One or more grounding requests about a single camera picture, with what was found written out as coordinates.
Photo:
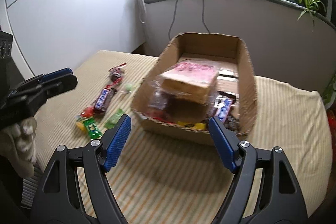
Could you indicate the green snack bag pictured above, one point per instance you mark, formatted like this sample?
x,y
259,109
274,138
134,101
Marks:
x,y
330,92

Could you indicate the green yellow candy packet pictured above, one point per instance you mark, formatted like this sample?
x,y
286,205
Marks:
x,y
79,124

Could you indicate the person's left hand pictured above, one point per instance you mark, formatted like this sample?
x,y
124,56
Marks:
x,y
23,140

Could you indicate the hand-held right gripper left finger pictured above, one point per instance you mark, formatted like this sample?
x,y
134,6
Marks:
x,y
118,142

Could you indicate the dark green candy packet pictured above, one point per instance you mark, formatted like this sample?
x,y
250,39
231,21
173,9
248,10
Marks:
x,y
91,129

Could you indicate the small pale green candy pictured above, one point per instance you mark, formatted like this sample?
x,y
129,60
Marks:
x,y
128,87

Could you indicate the sliced bread packet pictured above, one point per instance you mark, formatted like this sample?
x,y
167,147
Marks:
x,y
189,82

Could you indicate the striped beige cloth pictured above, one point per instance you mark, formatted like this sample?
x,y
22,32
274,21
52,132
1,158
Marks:
x,y
170,174

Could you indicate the cardboard box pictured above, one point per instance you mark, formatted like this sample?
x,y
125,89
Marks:
x,y
248,98

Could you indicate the light green candy packet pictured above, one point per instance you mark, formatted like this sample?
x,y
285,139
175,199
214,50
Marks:
x,y
113,121

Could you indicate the red-edged clear date packet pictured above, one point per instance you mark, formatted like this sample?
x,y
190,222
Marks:
x,y
116,76

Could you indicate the red candy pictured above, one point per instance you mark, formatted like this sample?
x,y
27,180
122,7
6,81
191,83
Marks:
x,y
88,111

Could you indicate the white wardrobe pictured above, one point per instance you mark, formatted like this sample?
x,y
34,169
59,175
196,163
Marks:
x,y
65,16

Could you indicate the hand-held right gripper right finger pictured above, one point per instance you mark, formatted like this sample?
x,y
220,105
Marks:
x,y
223,145

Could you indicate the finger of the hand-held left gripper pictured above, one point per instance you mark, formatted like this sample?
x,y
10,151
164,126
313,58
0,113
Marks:
x,y
61,85
57,73

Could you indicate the blue label chocolate bar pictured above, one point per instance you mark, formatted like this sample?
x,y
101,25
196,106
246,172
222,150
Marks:
x,y
103,99
223,107

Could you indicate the red box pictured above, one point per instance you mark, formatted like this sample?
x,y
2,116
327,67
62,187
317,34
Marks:
x,y
332,121

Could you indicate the purple cake clear packet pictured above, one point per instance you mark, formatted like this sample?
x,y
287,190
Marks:
x,y
160,103

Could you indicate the yellow candy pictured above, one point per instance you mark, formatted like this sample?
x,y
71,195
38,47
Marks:
x,y
191,125

